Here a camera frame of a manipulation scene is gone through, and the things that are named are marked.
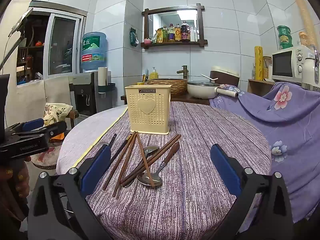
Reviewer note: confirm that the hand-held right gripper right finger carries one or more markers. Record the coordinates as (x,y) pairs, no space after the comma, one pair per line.
(225,170)

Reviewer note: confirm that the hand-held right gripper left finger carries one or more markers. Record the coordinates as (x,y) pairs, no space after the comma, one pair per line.
(96,170)

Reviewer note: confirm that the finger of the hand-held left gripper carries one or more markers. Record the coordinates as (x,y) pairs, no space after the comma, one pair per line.
(32,125)
(56,130)

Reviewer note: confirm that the brown wooden chopstick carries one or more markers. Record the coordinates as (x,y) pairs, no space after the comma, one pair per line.
(160,155)
(125,165)
(119,160)
(166,145)
(143,155)

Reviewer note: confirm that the black chopstick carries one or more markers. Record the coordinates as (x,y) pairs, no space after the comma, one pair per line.
(113,140)
(120,151)

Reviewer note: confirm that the cream plastic utensil holder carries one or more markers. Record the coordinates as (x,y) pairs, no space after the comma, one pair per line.
(147,120)

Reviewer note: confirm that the person's left hand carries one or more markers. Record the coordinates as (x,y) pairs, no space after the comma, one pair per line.
(15,180)

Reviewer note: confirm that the printed snack bag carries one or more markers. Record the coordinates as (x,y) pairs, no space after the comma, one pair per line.
(56,111)

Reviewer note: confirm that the wooden stool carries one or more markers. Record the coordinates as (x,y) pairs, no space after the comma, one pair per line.
(73,116)

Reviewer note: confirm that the beige cloth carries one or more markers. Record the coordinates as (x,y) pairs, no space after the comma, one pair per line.
(27,102)

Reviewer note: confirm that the round cushion with red bow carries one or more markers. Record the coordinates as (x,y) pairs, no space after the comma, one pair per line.
(42,158)

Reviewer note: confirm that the light lilac tablecloth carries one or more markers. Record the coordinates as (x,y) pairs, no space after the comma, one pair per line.
(82,135)

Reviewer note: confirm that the purple striped tablecloth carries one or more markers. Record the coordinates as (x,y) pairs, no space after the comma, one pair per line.
(195,192)

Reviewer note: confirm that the water dispenser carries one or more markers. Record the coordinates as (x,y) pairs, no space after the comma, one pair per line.
(82,92)

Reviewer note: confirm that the dark teal cup holder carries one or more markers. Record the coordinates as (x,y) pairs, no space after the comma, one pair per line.
(110,88)

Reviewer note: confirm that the white paper cup tube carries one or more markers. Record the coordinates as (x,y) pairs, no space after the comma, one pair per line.
(102,76)

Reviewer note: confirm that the purple floral blanket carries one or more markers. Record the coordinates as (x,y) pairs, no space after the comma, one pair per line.
(287,130)

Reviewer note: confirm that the wooden vanity counter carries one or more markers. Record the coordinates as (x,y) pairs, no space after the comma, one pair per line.
(190,100)

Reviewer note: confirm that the white pot with glass lid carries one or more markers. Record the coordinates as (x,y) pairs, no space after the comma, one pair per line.
(200,91)

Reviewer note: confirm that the sliding window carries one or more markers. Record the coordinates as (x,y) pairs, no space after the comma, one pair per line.
(62,45)

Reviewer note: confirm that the blue water jug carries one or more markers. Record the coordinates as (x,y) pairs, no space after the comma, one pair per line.
(93,52)

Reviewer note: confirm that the wooden shelf cabinet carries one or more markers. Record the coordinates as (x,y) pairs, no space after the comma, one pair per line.
(257,86)

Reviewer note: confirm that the brown rice cooker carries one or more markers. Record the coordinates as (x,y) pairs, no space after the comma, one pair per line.
(227,76)

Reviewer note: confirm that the white rice paddle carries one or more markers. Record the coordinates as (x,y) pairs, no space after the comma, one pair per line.
(207,76)

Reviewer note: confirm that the brown woven basin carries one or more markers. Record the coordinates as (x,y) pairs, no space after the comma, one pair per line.
(175,86)

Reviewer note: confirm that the phone on gooseneck holder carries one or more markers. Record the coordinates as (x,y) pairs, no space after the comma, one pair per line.
(21,21)

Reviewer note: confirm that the bronze faucet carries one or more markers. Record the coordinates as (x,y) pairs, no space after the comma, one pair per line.
(184,71)

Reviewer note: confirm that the glass jars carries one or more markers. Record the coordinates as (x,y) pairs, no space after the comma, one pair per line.
(267,68)

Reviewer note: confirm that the yellow soap dispenser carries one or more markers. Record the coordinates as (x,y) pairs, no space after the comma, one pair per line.
(153,75)

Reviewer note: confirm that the yellow wrap roll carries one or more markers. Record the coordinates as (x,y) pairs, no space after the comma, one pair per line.
(258,62)

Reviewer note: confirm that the white microwave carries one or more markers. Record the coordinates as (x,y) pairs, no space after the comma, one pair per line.
(282,63)

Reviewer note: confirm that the pink bowl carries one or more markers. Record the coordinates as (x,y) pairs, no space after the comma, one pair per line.
(147,41)

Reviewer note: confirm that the white kettle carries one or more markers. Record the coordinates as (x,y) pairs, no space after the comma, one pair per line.
(310,72)

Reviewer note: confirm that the white green pouch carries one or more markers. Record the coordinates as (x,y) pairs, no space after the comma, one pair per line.
(154,38)

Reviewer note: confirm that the white plastic bottle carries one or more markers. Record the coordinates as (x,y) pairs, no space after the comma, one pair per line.
(196,35)
(192,33)

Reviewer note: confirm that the yellow seasoning pouch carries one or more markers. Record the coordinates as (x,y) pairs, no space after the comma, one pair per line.
(160,35)

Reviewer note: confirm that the dark soy sauce bottle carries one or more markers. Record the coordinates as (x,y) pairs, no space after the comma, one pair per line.
(185,31)

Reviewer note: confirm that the yellow label bottle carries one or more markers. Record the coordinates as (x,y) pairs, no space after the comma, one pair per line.
(177,32)

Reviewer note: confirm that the green bottle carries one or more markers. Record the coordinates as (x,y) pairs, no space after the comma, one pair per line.
(165,33)

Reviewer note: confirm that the purple label bottle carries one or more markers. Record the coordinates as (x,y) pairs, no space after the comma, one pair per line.
(171,33)

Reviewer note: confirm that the wooden framed mirror shelf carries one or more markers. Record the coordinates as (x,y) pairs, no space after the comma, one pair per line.
(200,25)

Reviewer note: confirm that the orange lid jar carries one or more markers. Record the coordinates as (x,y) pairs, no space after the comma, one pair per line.
(302,38)

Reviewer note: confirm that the stack of paper cups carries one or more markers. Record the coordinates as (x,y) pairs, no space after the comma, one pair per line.
(305,17)

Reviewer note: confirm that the green wall pouch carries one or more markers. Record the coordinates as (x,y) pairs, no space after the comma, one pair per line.
(133,37)

